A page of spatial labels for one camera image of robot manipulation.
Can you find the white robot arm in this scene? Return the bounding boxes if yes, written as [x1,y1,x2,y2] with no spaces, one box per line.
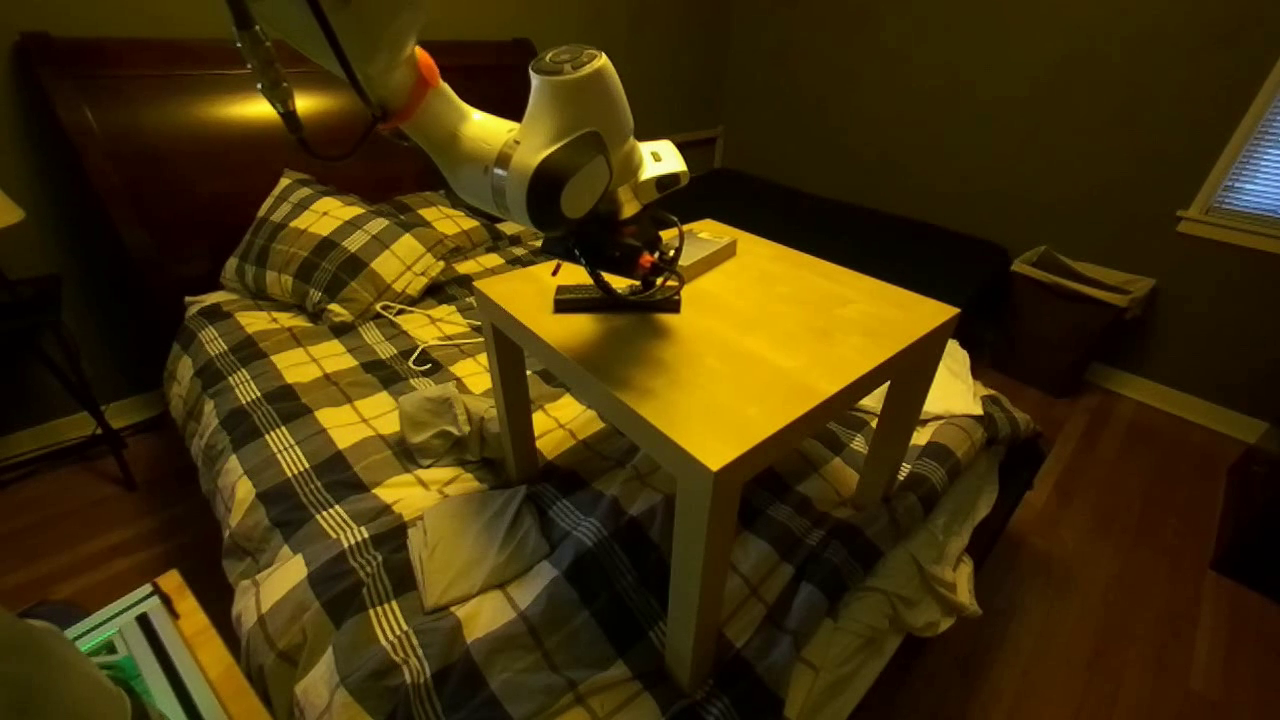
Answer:
[226,0,690,308]

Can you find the window with blinds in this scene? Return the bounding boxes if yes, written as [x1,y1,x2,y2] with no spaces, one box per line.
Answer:
[1176,61,1280,257]

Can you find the wooden framed object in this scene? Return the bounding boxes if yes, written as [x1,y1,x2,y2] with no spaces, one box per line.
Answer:
[69,566,273,720]

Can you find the dark bench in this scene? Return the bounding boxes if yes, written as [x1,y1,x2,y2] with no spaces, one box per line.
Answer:
[665,169,1013,359]

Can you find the plaid pillow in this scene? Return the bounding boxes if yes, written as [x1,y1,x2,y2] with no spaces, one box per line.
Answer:
[221,170,494,324]

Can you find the black remote control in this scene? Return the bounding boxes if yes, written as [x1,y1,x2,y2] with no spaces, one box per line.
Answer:
[552,284,680,313]

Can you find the wicker basket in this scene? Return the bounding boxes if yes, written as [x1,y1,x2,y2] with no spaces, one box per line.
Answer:
[1000,244,1158,391]

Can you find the white cable on bed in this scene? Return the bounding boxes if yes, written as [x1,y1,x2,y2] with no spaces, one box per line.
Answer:
[374,297,489,381]

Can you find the plaid bed comforter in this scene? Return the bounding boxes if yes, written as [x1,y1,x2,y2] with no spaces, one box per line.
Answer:
[166,240,1042,720]

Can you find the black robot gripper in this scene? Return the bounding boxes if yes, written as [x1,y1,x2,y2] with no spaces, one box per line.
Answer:
[567,212,686,297]

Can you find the small tan box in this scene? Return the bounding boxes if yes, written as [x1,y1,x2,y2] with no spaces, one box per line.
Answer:
[670,229,736,284]

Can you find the light wooden side table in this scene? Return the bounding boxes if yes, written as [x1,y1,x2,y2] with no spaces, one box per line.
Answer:
[475,218,961,687]

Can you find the dark wooden headboard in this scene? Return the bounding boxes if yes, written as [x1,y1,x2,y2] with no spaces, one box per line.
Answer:
[13,32,575,404]

